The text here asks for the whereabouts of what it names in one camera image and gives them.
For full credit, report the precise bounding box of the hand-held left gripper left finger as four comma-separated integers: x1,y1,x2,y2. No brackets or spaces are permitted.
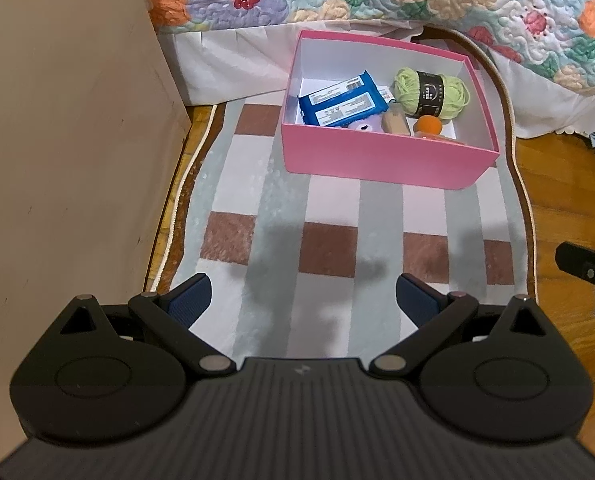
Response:
42,273,238,377

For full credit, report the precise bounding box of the orange makeup sponge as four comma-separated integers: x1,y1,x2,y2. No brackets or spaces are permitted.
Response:
413,115,444,136

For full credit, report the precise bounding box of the checked grey and brown rug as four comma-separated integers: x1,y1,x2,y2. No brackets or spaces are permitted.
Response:
142,25,541,361

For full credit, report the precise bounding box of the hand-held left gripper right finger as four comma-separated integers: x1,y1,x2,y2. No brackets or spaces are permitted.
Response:
367,273,558,377

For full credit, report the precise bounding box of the green yarn ball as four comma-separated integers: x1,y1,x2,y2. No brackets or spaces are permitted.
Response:
391,67,471,122

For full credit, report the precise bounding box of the pink cardboard box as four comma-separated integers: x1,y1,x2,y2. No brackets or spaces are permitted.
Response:
279,30,501,191

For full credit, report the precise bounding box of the beige bottle with gold cap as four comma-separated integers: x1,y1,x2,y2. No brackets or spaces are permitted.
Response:
380,110,412,136

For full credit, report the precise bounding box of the beige cabinet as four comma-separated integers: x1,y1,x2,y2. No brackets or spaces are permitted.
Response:
0,0,193,466

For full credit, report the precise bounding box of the blue wet wipes pack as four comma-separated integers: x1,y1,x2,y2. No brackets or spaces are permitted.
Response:
297,72,389,128

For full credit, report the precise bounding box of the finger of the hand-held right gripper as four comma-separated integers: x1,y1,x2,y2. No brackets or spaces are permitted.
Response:
555,242,595,282

